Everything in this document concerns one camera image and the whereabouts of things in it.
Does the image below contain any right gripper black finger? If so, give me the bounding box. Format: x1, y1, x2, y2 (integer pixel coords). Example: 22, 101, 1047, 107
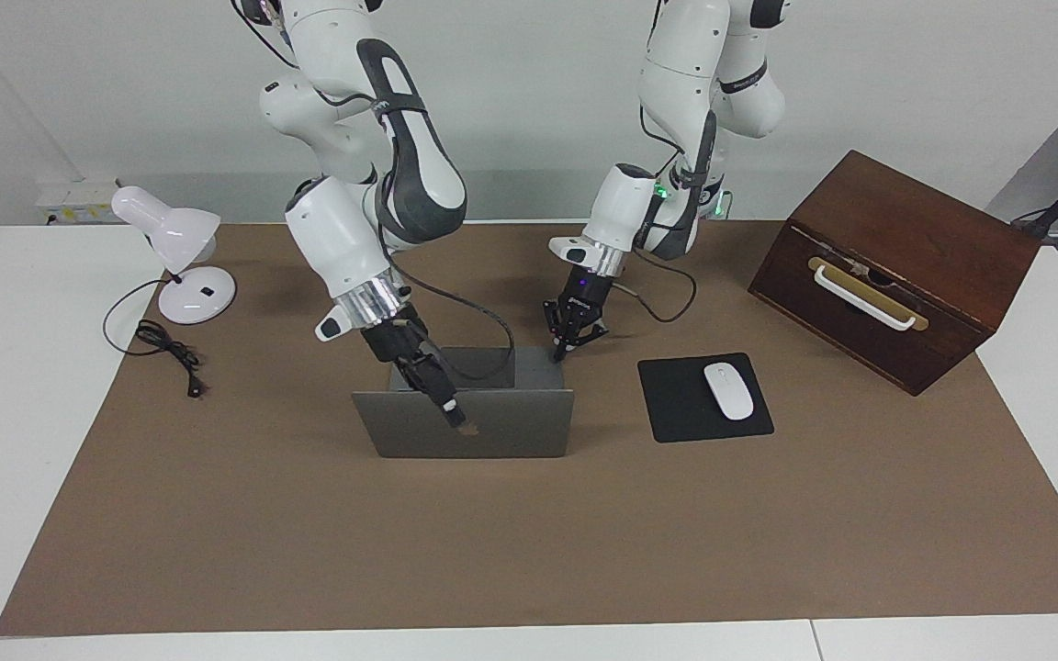
418, 348, 468, 429
397, 357, 457, 429

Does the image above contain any black lamp power cable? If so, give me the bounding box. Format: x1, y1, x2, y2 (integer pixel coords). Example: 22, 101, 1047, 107
103, 278, 208, 400

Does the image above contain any white box handle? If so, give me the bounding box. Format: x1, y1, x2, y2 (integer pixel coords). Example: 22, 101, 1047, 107
812, 264, 918, 332

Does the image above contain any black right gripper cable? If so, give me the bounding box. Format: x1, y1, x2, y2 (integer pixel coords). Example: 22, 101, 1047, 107
380, 225, 520, 384

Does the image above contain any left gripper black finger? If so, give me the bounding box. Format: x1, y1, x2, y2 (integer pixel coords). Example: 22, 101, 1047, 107
543, 300, 569, 363
561, 316, 611, 355

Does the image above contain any dark brown wooden box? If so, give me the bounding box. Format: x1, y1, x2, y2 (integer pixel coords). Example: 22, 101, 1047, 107
748, 150, 1042, 398

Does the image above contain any gold metal handle plate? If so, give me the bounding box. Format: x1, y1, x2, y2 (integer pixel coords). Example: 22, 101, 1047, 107
807, 256, 931, 333

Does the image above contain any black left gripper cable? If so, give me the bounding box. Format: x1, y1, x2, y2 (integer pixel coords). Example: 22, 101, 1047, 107
615, 248, 698, 323

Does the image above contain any brown table mat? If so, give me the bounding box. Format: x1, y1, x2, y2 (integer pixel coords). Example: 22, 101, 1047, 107
0, 220, 1058, 638

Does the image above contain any white wall power strip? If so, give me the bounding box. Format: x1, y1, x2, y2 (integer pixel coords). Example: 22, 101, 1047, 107
37, 178, 122, 227

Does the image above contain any black mouse pad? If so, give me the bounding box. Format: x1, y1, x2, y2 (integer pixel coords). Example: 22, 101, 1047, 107
637, 353, 776, 444

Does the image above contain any white computer mouse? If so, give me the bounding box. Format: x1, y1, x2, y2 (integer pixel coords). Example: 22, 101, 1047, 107
703, 363, 757, 422

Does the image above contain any white desk lamp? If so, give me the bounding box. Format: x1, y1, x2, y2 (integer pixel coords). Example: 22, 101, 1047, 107
111, 185, 238, 326

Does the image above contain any silver grey laptop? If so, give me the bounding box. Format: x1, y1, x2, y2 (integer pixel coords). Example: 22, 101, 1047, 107
351, 346, 577, 460

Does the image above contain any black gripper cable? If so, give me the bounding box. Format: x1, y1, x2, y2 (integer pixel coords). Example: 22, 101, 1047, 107
380, 225, 520, 384
615, 248, 698, 323

